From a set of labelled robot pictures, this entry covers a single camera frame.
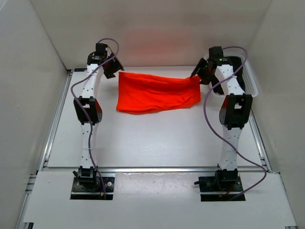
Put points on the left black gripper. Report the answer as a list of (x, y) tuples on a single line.
[(116, 66)]

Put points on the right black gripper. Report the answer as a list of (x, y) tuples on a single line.
[(205, 79)]

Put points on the orange shorts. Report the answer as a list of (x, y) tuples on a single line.
[(140, 93)]

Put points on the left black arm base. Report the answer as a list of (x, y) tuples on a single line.
[(87, 185)]

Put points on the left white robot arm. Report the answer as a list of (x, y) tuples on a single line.
[(87, 107)]

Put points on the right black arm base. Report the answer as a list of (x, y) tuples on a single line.
[(223, 186)]

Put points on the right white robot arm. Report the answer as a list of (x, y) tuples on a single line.
[(233, 116)]

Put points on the white plastic basket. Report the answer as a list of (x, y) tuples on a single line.
[(250, 78)]

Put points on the aluminium frame rail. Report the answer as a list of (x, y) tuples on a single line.
[(155, 160)]

